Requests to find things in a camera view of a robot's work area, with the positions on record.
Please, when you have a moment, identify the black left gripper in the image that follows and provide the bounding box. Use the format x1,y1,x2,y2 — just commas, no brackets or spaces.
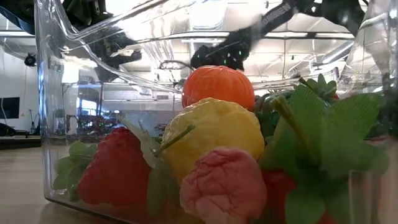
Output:
92,30,143,83

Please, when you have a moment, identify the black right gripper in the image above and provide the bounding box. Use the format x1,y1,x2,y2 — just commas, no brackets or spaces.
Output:
190,18,264,72

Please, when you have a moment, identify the orange ribbed mandarin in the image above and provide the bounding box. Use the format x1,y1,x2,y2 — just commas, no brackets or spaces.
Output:
182,65,256,112

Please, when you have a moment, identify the clear plastic storage container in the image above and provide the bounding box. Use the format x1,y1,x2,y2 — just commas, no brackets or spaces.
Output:
33,0,398,224

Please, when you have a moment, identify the yellow fruit with green end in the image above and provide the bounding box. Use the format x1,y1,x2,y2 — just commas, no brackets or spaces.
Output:
160,97,266,186

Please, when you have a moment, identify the red strawberry with green leaves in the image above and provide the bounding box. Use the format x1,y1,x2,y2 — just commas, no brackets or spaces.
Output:
257,85,391,224
76,114,197,208
52,141,99,203
297,73,340,102

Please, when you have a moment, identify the pink wrinkled fruit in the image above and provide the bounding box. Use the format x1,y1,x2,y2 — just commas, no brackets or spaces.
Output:
179,147,268,224

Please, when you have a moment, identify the long ceiling light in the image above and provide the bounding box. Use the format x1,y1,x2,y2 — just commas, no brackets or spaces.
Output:
264,31,309,39

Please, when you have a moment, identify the black wall-mounted camera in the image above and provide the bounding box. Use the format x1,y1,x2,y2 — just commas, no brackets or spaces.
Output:
24,52,37,67

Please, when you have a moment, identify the dark wall screen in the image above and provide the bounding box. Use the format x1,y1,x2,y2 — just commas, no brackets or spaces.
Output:
0,96,21,120

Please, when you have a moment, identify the black table edge rail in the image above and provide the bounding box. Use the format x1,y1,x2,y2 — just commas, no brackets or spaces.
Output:
0,135,42,151

